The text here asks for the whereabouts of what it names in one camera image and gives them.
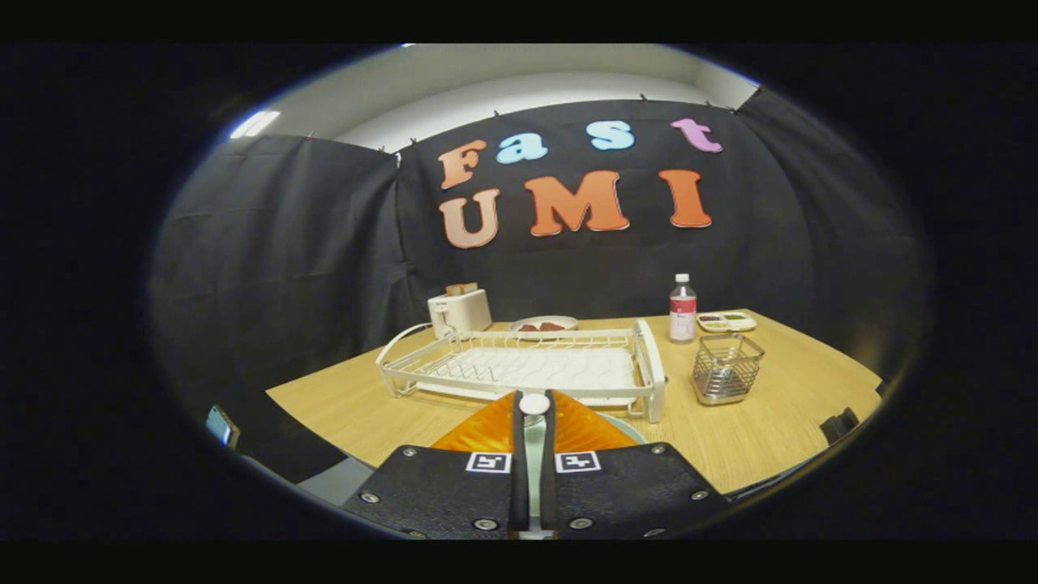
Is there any white wire dish rack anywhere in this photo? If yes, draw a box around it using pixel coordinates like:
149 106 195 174
375 318 667 424

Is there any black chair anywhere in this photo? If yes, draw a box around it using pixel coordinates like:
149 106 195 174
819 408 860 445

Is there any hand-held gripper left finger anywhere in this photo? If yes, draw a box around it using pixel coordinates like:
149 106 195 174
341 389 532 540

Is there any white divided condiment dish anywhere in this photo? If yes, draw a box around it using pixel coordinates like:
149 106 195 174
697 311 757 333

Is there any black backdrop cloth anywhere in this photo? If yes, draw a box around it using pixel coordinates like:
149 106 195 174
150 85 929 487

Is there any clear bottle red label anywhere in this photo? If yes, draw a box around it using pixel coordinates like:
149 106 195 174
669 273 697 343

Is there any metal wire basket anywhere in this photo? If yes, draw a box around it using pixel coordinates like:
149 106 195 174
692 333 766 406

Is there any small plate with food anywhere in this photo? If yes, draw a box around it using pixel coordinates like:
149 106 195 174
509 315 579 335

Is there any light green plate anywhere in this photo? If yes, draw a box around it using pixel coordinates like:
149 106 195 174
523 410 650 532

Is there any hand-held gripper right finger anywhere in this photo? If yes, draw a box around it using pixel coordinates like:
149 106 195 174
539 389 731 540

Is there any white toaster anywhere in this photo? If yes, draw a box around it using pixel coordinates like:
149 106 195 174
427 288 493 340

